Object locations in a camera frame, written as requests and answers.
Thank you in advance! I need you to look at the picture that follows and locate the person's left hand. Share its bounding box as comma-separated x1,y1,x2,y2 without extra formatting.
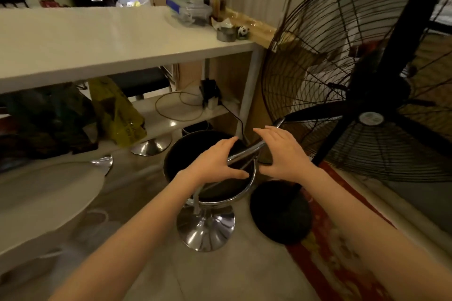
175,136,250,188

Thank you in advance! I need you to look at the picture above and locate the person's right hand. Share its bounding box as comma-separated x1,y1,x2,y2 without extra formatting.
253,125,316,183

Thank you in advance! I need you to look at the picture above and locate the black chrome bar stool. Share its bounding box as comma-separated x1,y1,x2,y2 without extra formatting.
163,117,287,253

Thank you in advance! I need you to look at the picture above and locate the person's right forearm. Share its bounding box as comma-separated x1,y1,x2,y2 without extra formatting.
297,166,452,301

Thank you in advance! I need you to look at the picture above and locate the person's left forearm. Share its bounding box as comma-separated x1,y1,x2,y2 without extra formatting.
49,170,199,301

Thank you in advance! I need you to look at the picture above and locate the black waste bin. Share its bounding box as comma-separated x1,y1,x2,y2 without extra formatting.
181,120,214,137

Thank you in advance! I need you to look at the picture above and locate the black power adapter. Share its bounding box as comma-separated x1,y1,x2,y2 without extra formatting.
199,79,223,110

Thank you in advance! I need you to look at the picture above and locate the red patterned rug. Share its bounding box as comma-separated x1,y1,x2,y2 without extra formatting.
285,161,397,301

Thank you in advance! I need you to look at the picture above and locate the large black floor fan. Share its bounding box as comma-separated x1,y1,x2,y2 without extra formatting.
250,0,452,246

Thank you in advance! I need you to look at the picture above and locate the yellow plastic bag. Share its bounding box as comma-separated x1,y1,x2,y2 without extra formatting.
87,77,147,148

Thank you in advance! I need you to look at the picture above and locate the black bar stool chrome base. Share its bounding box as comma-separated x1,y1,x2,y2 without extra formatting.
107,67,174,157

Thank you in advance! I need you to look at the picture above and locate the small metal tin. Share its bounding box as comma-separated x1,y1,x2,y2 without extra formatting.
216,26,237,43

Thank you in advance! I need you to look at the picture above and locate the clear container with blue lid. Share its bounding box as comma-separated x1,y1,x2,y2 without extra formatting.
165,0,213,27

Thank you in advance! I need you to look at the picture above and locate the white table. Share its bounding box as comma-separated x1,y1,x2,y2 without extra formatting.
0,6,266,143

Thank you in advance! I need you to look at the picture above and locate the dark green bag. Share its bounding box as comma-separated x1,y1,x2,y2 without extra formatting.
0,82,100,171

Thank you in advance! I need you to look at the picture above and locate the black power cable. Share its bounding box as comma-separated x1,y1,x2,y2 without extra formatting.
220,101,250,145

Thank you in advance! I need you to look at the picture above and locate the thin brown cable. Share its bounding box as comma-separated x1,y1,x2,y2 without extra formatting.
154,91,206,122

